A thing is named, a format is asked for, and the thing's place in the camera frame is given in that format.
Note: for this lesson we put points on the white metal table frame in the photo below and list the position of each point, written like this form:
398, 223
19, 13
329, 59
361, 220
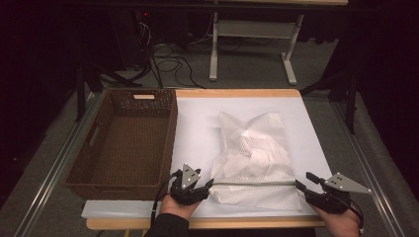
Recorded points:
253, 29

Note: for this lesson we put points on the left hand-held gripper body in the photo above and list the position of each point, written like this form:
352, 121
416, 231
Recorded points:
187, 196

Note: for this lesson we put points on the person's left hand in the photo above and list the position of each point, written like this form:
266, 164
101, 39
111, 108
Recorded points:
178, 210

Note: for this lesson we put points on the black computer tower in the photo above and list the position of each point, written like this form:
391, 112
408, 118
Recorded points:
143, 36

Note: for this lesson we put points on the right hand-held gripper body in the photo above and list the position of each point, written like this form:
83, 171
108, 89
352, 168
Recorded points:
329, 199

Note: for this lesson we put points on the metal floor rail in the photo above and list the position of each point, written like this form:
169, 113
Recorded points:
365, 168
56, 164

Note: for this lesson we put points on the brown wicker basket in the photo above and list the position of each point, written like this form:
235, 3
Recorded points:
131, 148

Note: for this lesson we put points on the black metal stand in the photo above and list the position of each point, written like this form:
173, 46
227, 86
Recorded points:
351, 105
80, 92

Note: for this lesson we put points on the white shirt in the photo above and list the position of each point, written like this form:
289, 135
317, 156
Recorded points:
257, 158

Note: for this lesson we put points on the person's right hand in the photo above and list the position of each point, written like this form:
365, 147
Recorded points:
342, 223

